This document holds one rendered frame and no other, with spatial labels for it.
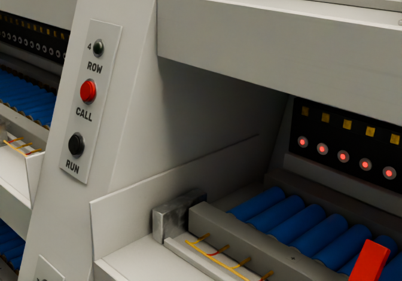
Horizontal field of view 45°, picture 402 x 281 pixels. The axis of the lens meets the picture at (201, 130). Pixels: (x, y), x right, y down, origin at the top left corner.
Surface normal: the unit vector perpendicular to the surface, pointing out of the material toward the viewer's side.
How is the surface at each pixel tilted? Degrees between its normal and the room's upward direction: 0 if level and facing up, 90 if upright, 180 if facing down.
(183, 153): 90
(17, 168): 19
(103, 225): 90
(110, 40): 90
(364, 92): 108
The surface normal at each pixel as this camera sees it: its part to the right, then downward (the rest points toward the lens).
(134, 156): 0.70, 0.29
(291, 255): 0.03, -0.92
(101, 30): -0.66, -0.06
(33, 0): -0.71, 0.25
